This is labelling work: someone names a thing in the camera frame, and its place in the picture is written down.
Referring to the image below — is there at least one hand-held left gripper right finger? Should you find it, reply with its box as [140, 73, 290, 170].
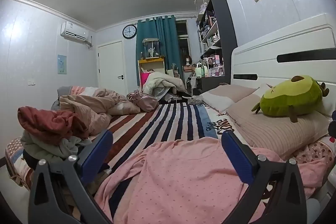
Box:
[221, 130, 307, 224]

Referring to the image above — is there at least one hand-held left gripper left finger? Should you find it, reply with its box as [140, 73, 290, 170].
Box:
[28, 130, 114, 224]

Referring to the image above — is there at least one pink dotted garment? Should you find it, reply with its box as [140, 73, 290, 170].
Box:
[94, 137, 328, 224]

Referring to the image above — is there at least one large beige striped pillow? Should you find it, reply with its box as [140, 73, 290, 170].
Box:
[226, 94, 331, 161]

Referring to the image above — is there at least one beige quilt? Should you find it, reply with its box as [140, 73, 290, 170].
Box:
[51, 86, 141, 135]

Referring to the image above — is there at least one grey-green garment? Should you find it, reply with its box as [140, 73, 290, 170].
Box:
[20, 131, 92, 161]

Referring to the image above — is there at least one red garment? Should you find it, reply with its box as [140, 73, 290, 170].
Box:
[17, 106, 91, 146]

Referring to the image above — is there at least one small beige pillow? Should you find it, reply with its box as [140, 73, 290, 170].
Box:
[201, 84, 258, 113]

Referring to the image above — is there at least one pink handbag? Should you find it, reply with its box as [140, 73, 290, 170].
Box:
[127, 90, 159, 113]

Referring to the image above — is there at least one striped blanket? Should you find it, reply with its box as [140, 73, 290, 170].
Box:
[92, 102, 234, 224]

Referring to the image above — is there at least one green avocado plush toy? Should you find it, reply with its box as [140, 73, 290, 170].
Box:
[251, 75, 330, 123]

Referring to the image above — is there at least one white door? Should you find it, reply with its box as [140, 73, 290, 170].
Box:
[97, 40, 128, 96]

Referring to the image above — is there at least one magenta bag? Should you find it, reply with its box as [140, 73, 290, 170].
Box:
[140, 72, 151, 90]

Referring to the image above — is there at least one white blanket pile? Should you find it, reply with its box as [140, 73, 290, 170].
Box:
[142, 72, 187, 101]

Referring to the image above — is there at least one white bed headboard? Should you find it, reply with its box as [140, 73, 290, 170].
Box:
[230, 13, 336, 114]

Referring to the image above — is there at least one mannequin head with wig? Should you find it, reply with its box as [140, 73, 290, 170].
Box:
[182, 54, 193, 72]

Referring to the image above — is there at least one yellow cabinet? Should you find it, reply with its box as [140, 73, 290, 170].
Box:
[138, 56, 166, 90]

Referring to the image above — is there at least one white air conditioner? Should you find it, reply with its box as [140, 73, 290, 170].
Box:
[60, 22, 93, 47]

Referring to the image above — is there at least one dark bookshelf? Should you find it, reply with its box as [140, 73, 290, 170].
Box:
[196, 0, 238, 93]

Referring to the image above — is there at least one window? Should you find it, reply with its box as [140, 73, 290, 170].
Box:
[175, 20, 190, 67]

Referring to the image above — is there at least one teal curtain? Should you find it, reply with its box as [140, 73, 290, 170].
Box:
[135, 15, 185, 88]

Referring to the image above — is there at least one blue wall poster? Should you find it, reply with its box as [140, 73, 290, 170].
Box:
[57, 55, 67, 74]

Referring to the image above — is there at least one round wall clock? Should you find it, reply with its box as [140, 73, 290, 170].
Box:
[122, 24, 137, 39]

